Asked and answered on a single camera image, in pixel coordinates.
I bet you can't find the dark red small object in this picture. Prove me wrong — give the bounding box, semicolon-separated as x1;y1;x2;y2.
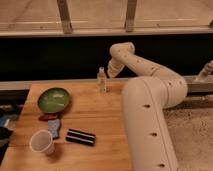
39;115;57;121

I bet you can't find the white object at right edge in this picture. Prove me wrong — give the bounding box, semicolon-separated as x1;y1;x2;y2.
195;60;213;82

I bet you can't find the black white striped block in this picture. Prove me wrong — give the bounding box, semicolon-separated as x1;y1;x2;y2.
65;129;96;146

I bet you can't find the wooden table board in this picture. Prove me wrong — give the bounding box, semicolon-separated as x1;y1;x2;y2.
0;81;132;171

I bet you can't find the clear plastic bottle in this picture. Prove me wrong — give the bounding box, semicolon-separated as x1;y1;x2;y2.
97;67;107;93

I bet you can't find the green bowl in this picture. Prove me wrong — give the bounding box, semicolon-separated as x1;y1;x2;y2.
37;87;71;114

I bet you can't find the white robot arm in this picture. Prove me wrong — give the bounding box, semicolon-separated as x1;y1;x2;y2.
107;42;188;171

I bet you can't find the dark clutter at left edge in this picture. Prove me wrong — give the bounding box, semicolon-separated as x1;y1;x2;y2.
0;106;21;164

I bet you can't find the metal window frame post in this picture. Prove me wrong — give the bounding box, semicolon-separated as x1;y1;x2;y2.
57;0;72;34
124;0;137;32

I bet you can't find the metal window frame post left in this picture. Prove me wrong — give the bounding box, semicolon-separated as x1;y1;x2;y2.
57;0;72;34

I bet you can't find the metal window frame post right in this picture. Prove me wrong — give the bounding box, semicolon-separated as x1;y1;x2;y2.
124;0;137;32

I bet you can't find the translucent plastic cup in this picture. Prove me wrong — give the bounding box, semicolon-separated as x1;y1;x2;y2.
29;130;55;155

